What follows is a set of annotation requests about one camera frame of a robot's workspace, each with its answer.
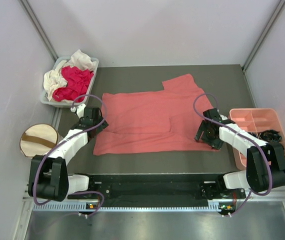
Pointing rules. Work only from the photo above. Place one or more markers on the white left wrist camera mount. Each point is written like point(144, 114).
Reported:
point(78, 110)

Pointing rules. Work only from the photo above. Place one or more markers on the magenta t-shirt in bin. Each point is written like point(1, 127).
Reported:
point(77, 84)

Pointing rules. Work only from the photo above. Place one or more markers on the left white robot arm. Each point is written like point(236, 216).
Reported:
point(48, 176)

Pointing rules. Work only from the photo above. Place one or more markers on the round cream fabric basket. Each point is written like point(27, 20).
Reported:
point(38, 139)

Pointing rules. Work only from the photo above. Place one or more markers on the cream t-shirt in bin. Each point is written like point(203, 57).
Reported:
point(57, 75)

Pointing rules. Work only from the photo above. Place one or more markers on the dark coiled item back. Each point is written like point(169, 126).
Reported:
point(271, 136)

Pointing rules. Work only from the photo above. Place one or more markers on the slotted cable duct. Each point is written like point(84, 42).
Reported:
point(88, 207)

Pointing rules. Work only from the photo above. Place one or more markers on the salmon pink t-shirt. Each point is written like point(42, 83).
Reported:
point(154, 121)

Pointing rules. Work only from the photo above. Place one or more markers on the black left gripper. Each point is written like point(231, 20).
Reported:
point(102, 126)

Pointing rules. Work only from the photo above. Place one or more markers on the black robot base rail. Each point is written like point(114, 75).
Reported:
point(159, 190)

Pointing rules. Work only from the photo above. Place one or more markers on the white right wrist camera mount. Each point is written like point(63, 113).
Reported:
point(223, 117)

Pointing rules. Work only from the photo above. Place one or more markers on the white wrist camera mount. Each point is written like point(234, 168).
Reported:
point(78, 110)
point(223, 117)

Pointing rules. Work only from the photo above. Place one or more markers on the pink divided organizer tray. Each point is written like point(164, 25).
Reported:
point(258, 120)

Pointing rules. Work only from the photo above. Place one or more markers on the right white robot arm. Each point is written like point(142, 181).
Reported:
point(265, 161)

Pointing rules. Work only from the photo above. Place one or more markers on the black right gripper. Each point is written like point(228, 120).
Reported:
point(216, 144)

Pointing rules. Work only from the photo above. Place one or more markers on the grey plastic laundry bin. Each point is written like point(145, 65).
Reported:
point(68, 82)

